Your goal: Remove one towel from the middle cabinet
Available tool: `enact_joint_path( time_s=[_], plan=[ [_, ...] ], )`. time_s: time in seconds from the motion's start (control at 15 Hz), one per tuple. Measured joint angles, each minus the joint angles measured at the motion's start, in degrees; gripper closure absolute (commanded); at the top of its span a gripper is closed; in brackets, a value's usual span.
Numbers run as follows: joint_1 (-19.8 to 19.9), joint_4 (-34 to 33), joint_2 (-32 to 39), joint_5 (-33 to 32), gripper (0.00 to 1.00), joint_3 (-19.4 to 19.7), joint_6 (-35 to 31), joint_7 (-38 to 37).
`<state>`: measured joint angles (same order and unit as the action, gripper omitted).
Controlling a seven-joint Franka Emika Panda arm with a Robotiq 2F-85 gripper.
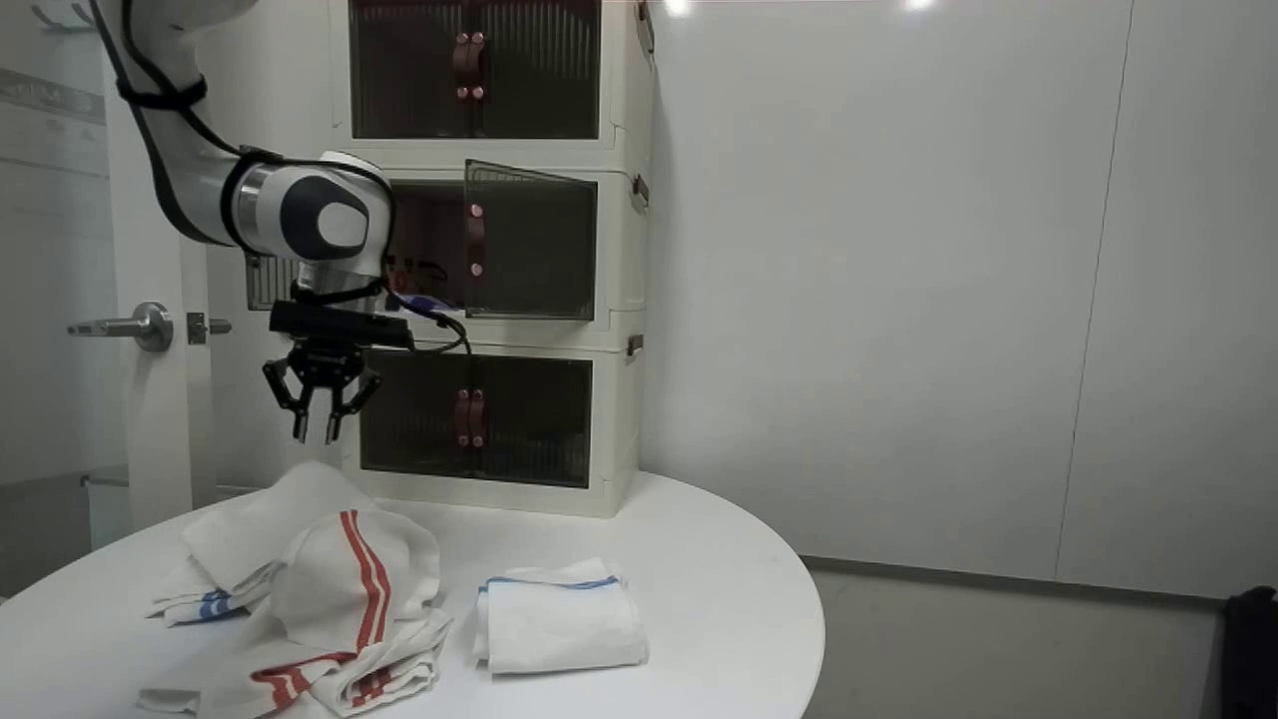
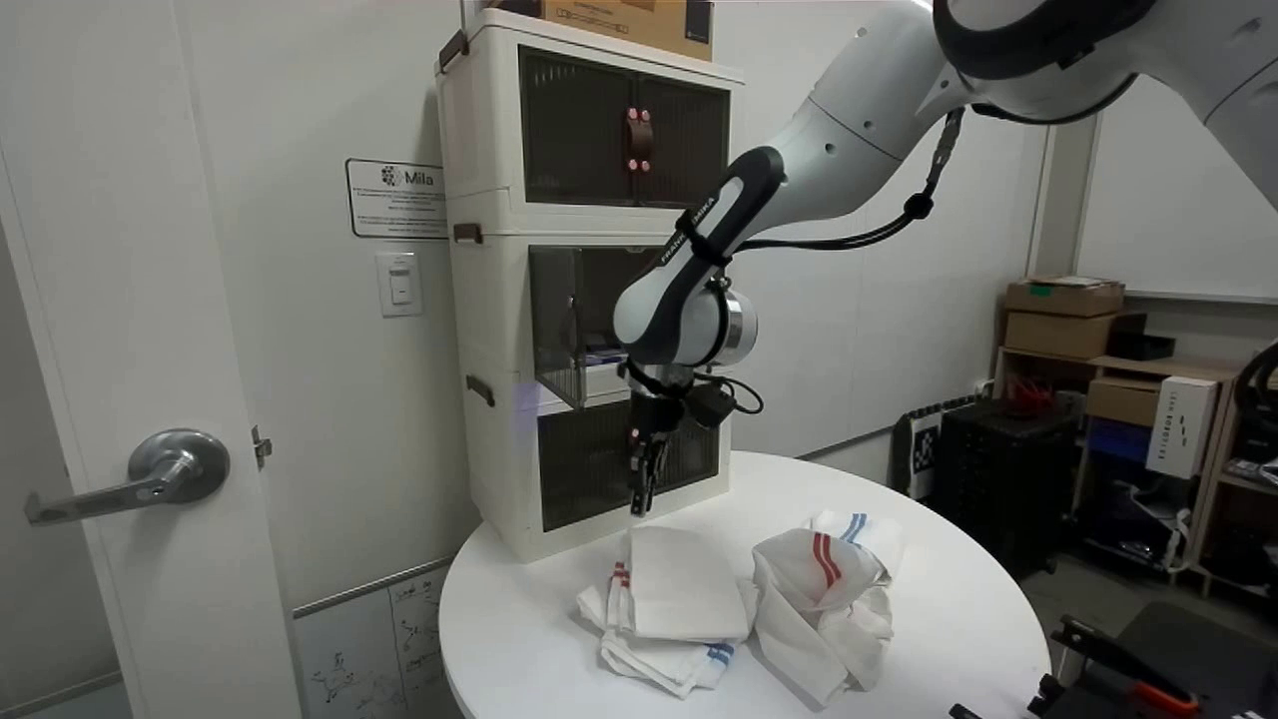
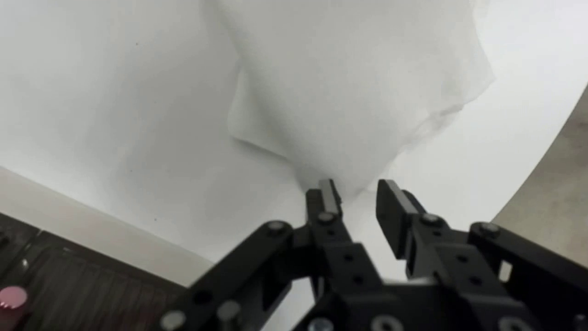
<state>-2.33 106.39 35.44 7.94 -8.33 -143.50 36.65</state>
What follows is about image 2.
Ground white wall sign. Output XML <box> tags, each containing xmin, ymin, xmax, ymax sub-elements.
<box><xmin>339</xmin><ymin>150</ymin><xmax>450</xmax><ymax>243</ymax></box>

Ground white light switch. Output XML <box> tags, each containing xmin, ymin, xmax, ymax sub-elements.
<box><xmin>372</xmin><ymin>246</ymin><xmax>428</xmax><ymax>323</ymax></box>

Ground wooden storage shelf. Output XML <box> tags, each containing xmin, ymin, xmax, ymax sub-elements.
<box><xmin>989</xmin><ymin>275</ymin><xmax>1278</xmax><ymax>608</ymax></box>

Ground white wall board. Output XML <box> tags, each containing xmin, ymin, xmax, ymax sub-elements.
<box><xmin>1075</xmin><ymin>74</ymin><xmax>1278</xmax><ymax>308</ymax></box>

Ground small brown cardboard box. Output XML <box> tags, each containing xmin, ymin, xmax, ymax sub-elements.
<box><xmin>1081</xmin><ymin>370</ymin><xmax>1167</xmax><ymax>431</ymax></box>

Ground ribbed translucent cabinet door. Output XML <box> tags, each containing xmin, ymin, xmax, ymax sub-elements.
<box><xmin>526</xmin><ymin>243</ymin><xmax>600</xmax><ymax>413</ymax></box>

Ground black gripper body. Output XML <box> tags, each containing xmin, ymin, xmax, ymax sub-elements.
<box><xmin>620</xmin><ymin>356</ymin><xmax>703</xmax><ymax>444</ymax></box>

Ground silver door lever handle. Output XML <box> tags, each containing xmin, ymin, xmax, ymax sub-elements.
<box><xmin>18</xmin><ymin>423</ymin><xmax>237</xmax><ymax>528</ymax></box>

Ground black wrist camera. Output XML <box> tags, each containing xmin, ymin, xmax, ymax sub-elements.
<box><xmin>673</xmin><ymin>376</ymin><xmax>747</xmax><ymax>431</ymax></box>

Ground white product box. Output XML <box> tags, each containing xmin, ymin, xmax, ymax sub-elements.
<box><xmin>1143</xmin><ymin>370</ymin><xmax>1223</xmax><ymax>484</ymax></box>

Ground large brown cardboard box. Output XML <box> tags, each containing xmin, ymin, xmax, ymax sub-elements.
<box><xmin>997</xmin><ymin>275</ymin><xmax>1129</xmax><ymax>363</ymax></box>

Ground white towel blue stripes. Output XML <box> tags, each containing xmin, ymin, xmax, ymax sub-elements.
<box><xmin>836</xmin><ymin>508</ymin><xmax>880</xmax><ymax>552</ymax></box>

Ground white stackable cabinet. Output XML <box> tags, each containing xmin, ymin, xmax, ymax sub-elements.
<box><xmin>442</xmin><ymin>216</ymin><xmax>737</xmax><ymax>431</ymax></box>
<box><xmin>431</xmin><ymin>3</ymin><xmax>743</xmax><ymax>246</ymax></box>
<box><xmin>458</xmin><ymin>377</ymin><xmax>733</xmax><ymax>564</ymax></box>

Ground white towel thin red stripes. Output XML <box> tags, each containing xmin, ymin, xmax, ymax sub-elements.
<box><xmin>620</xmin><ymin>519</ymin><xmax>756</xmax><ymax>646</ymax></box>

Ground dark chair seat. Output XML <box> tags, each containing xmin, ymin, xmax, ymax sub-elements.
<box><xmin>1062</xmin><ymin>596</ymin><xmax>1278</xmax><ymax>719</ymax></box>

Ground red handled tool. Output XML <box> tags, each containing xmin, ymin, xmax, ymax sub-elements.
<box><xmin>1046</xmin><ymin>613</ymin><xmax>1209</xmax><ymax>719</ymax></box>

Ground black crate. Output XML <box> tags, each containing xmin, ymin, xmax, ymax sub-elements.
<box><xmin>928</xmin><ymin>395</ymin><xmax>1085</xmax><ymax>580</ymax></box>

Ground flat cardboard box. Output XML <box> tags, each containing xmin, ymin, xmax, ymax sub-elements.
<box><xmin>535</xmin><ymin>0</ymin><xmax>720</xmax><ymax>62</ymax></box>

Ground black and white panel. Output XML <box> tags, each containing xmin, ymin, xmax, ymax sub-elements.
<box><xmin>888</xmin><ymin>395</ymin><xmax>965</xmax><ymax>503</ymax></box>

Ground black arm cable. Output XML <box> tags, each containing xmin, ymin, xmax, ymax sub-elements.
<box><xmin>723</xmin><ymin>105</ymin><xmax>972</xmax><ymax>259</ymax></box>

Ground white room door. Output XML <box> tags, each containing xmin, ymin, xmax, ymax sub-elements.
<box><xmin>0</xmin><ymin>0</ymin><xmax>303</xmax><ymax>719</ymax></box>

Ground folded white towel blue edge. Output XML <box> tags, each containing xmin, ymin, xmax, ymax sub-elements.
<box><xmin>570</xmin><ymin>555</ymin><xmax>743</xmax><ymax>702</ymax></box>

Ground white towel wide red stripes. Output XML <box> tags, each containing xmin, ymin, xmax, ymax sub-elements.
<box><xmin>747</xmin><ymin>521</ymin><xmax>898</xmax><ymax>712</ymax></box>

